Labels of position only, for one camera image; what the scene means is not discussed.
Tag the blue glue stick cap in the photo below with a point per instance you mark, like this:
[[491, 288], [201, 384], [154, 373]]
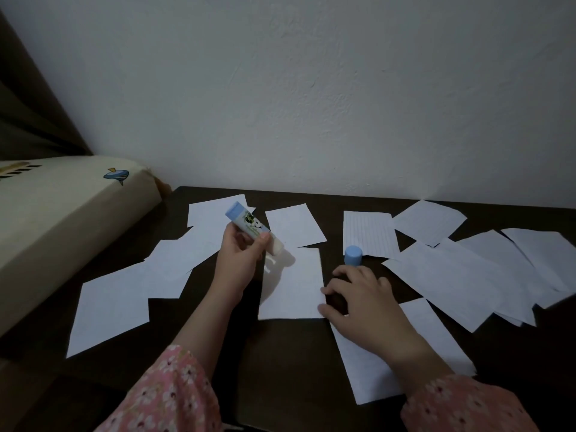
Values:
[[353, 257]]

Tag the white paper sheets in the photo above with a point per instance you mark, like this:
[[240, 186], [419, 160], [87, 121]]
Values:
[[207, 211]]

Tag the person's left hand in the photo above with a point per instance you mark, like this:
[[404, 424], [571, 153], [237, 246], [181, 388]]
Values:
[[236, 265]]

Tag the person's right forearm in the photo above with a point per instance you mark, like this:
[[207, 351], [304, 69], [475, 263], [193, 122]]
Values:
[[450, 400]]

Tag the person's left forearm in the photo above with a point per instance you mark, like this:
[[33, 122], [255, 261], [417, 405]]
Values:
[[198, 341]]

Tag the beige mattress with whale print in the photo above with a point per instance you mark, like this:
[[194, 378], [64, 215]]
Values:
[[58, 233]]

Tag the white panda print glue stick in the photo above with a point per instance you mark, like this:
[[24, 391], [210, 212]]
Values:
[[245, 220]]

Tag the person's right hand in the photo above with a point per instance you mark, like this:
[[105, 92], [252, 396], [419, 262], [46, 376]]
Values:
[[373, 319]]

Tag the single lined paper sheet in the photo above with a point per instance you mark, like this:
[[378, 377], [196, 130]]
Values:
[[292, 292], [432, 337]]

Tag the dark brown curtain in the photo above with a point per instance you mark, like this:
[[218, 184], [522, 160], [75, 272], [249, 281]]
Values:
[[29, 125]]

